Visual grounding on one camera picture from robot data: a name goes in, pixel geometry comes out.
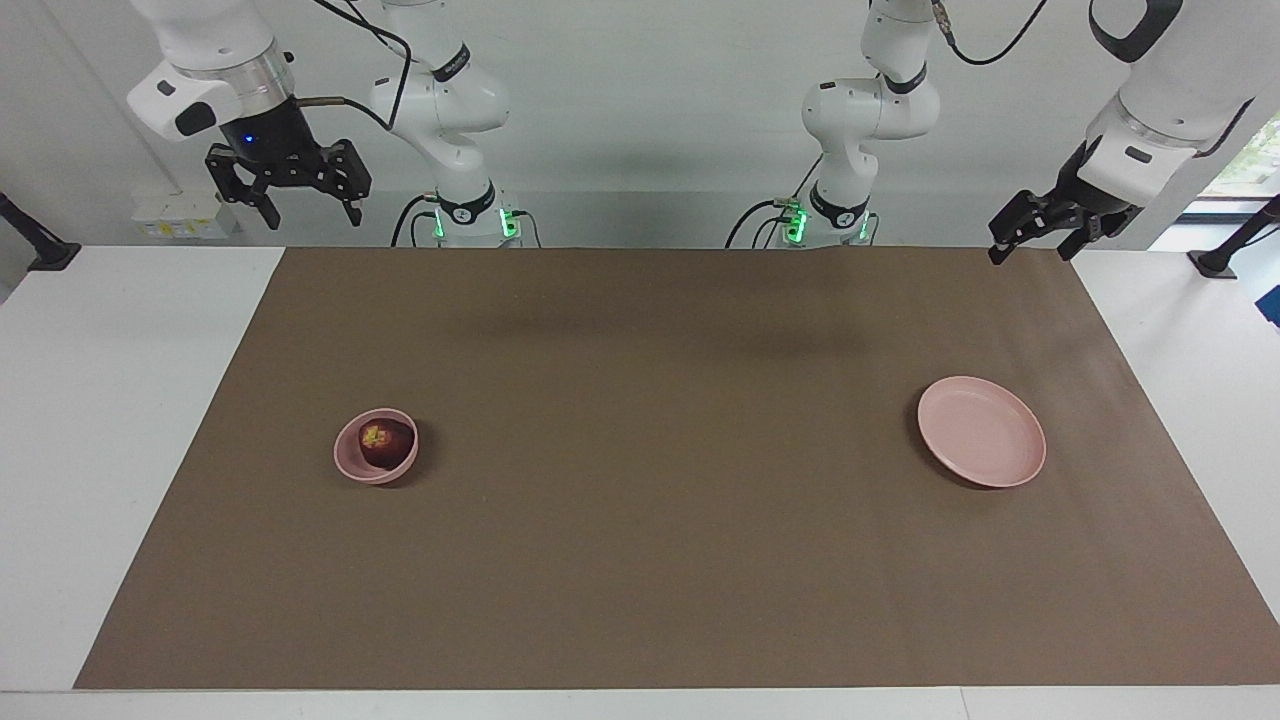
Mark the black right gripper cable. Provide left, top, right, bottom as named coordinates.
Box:
left=295, top=0, right=414, bottom=132

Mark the pink bowl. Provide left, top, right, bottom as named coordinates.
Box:
left=333, top=407, right=421, bottom=486

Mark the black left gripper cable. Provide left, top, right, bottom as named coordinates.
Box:
left=928, top=0, right=1053, bottom=67

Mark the pink plate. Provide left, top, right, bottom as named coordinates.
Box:
left=918, top=376, right=1047, bottom=489

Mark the white wall socket box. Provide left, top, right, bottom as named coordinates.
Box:
left=130, top=190, right=242, bottom=241

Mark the red apple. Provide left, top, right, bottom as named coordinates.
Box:
left=359, top=420, right=416, bottom=470

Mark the black stand foot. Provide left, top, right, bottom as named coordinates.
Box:
left=0, top=192, right=82, bottom=272
left=1187, top=195, right=1280, bottom=279

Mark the window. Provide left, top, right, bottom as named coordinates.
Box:
left=1195, top=108, right=1280, bottom=216

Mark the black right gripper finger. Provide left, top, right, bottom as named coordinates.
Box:
left=318, top=139, right=373, bottom=228
left=205, top=144, right=283, bottom=231

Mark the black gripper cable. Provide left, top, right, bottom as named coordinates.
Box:
left=928, top=0, right=1053, bottom=67
left=295, top=0, right=414, bottom=132

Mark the brown table mat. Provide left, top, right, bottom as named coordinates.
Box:
left=75, top=247, right=1280, bottom=691

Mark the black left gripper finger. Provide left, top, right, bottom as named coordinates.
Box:
left=1058, top=215, right=1107, bottom=263
left=988, top=190, right=1053, bottom=266

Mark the black arm base cable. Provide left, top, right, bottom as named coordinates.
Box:
left=725, top=155, right=826, bottom=249
left=389, top=194, right=542, bottom=249

